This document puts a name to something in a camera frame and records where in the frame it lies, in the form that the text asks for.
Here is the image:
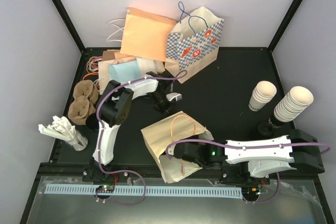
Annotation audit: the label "beige kraft paper bag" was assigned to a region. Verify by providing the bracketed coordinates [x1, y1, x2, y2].
[141, 111, 214, 184]

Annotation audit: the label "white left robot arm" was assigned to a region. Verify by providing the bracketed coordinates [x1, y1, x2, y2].
[84, 71, 179, 182]

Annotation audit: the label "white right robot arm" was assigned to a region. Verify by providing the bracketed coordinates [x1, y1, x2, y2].
[165, 130, 330, 184]

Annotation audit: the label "flat brown paper bags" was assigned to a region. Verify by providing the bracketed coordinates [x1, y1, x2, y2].
[87, 49, 164, 94]

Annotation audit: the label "light blue paper bag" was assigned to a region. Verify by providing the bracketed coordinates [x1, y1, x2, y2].
[108, 60, 141, 83]

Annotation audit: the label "blue checkered paper bag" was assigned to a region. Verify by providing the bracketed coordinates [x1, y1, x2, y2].
[165, 1, 224, 83]

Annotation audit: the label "orange paper bag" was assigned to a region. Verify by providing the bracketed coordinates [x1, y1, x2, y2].
[121, 7, 177, 62]

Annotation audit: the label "brown pulp carrier stack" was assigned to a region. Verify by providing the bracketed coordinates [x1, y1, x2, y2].
[68, 80, 99, 125]

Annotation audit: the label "short white cup stack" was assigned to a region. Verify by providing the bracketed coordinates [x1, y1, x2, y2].
[248, 81, 277, 112]

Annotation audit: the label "black cup lid stack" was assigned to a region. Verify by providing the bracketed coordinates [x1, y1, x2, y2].
[256, 121, 274, 138]

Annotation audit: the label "tall white cup stack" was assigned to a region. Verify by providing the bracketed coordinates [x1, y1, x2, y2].
[268, 86, 314, 129]

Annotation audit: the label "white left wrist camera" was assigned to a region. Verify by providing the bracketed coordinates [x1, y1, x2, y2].
[166, 92, 182, 102]

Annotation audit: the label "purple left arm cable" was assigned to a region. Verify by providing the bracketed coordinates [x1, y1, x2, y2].
[95, 69, 188, 206]

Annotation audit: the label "light blue cable duct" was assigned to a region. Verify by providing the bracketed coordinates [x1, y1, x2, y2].
[44, 184, 243, 199]

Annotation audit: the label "black frame post left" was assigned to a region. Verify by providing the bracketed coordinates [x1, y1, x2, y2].
[51, 0, 85, 52]

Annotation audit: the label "black frame post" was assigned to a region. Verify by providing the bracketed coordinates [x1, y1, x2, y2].
[267, 0, 303, 52]
[51, 0, 85, 52]

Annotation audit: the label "black frame post right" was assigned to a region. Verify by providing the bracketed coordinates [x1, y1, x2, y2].
[267, 0, 303, 52]

